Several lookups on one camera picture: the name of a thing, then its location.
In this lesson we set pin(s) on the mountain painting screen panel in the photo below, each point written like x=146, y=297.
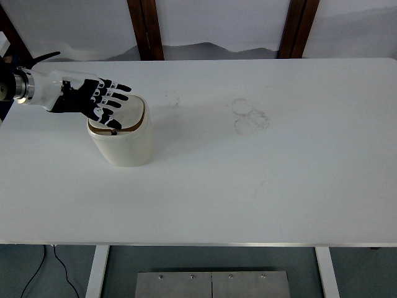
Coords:
x=77, y=25
x=356, y=25
x=220, y=21

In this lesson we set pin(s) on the white metal table leg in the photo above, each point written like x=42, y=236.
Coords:
x=327, y=273
x=96, y=273

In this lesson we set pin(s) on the dark wooden screen post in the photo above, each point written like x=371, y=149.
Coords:
x=291, y=31
x=305, y=31
x=154, y=31
x=15, y=38
x=139, y=31

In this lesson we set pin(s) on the grey metal plate with screws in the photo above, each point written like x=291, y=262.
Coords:
x=186, y=287

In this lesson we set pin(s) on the white box object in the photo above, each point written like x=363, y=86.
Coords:
x=3, y=45

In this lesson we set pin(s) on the cream plastic trash bin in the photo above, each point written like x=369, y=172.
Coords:
x=124, y=149

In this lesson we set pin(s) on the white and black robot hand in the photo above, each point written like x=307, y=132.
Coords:
x=74, y=99

